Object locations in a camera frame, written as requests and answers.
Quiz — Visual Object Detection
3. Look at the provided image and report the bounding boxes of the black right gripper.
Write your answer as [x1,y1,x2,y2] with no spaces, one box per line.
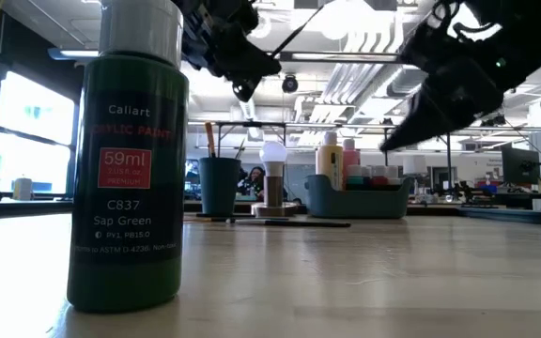
[379,11,505,152]

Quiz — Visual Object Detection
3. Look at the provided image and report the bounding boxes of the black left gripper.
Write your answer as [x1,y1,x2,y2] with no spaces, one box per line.
[176,0,282,79]

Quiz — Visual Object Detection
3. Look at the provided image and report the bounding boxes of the black paintbrush dark bristles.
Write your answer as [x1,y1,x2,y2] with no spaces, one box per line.
[269,4,326,57]
[225,219,352,229]

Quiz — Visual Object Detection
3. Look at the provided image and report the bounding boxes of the large pink paint bottle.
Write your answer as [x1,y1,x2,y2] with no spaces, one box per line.
[342,138,362,180]

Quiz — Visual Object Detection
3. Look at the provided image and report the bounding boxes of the small turquoise paint bottle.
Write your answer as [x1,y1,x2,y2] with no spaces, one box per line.
[345,163,364,192]

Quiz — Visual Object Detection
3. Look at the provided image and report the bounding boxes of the large yellow paint bottle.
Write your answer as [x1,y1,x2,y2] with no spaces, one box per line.
[316,131,345,192]

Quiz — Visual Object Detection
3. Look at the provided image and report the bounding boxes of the teal ribbed plastic cup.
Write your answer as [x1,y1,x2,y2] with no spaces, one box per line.
[198,157,242,219]

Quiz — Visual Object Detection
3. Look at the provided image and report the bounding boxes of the small dark paint bottle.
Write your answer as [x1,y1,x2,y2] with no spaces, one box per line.
[66,0,191,315]

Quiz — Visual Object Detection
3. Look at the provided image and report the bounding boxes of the long ceiling light bar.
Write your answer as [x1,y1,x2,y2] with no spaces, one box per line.
[47,46,541,67]

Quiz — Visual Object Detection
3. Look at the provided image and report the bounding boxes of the black monitor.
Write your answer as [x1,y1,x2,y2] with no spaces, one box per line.
[501,144,541,187]

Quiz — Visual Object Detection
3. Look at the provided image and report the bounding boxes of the person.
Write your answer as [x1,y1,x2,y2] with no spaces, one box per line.
[240,166,267,198]

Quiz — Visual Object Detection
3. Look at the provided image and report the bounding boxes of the teal plastic storage bin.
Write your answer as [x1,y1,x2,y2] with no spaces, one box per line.
[303,174,416,221]

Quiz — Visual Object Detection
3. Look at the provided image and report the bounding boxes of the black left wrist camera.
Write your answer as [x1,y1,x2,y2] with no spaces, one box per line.
[231,77,260,103]

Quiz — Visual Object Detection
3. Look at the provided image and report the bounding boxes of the black ceiling camera cluster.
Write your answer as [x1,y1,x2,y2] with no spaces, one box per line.
[480,114,508,128]

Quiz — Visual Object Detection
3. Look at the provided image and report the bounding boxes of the black ceiling dome camera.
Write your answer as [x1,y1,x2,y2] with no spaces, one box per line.
[281,73,300,94]

